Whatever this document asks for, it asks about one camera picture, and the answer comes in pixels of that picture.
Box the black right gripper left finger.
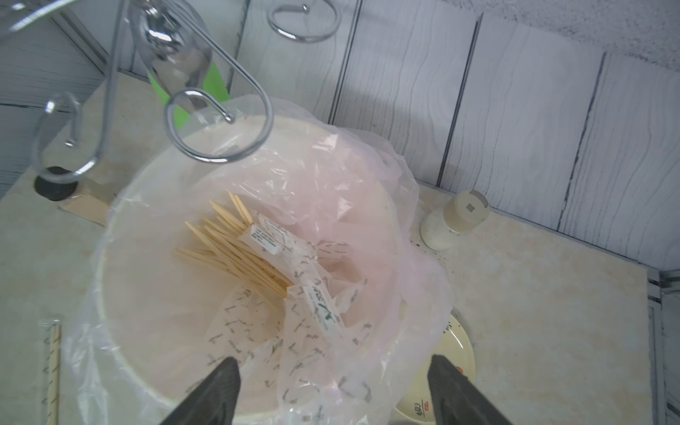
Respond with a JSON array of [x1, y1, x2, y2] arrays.
[[160, 357, 241, 425]]

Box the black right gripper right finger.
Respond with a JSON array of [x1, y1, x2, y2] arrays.
[[428, 354, 511, 425]]

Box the chopsticks pair two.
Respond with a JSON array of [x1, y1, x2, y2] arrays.
[[40, 318, 62, 425]]

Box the bare chopsticks in bin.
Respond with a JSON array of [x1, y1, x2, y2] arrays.
[[175, 192, 292, 300]]

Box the white trash bin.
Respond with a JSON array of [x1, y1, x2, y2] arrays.
[[96, 117, 418, 423]]

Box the small cream bottle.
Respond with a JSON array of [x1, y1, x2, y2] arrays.
[[420, 191, 490, 251]]

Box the toothpick jar black lid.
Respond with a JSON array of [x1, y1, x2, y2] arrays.
[[33, 165, 118, 227]]

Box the green plastic goblet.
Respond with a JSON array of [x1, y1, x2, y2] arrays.
[[147, 62, 230, 129]]

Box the chrome wire cup rack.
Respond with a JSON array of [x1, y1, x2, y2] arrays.
[[0, 0, 342, 184]]

